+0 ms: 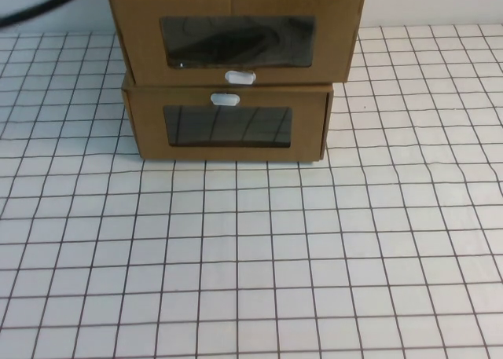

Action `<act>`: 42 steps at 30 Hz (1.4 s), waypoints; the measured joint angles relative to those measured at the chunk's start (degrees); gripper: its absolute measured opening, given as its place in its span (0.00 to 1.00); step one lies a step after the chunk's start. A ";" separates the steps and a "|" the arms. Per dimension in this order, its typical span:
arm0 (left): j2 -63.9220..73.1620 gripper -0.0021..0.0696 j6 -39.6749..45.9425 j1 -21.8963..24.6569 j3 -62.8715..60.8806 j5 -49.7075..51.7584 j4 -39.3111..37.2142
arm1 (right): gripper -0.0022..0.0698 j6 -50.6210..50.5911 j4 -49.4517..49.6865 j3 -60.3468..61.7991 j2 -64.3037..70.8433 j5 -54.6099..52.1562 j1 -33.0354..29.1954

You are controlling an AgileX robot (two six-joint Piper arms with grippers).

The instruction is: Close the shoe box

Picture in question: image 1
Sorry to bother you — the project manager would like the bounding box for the cardboard sleeve of base box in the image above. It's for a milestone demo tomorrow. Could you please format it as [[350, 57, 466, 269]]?
[[120, 74, 335, 163]]

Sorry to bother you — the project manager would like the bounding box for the white plastic handle with notch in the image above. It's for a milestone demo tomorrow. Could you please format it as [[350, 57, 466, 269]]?
[[224, 69, 257, 87]]

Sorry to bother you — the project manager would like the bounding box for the white plastic drawer handle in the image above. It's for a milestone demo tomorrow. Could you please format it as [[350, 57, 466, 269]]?
[[209, 91, 241, 108]]

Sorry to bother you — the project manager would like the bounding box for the windowed cardboard drawer with smooth film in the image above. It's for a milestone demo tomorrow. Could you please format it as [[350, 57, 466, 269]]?
[[126, 90, 329, 160]]

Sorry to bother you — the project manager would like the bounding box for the black cable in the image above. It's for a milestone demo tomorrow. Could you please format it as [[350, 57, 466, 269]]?
[[0, 0, 97, 28]]

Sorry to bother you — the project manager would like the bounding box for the white grid tablecloth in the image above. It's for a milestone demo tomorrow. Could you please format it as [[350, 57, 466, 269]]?
[[0, 23, 503, 359]]

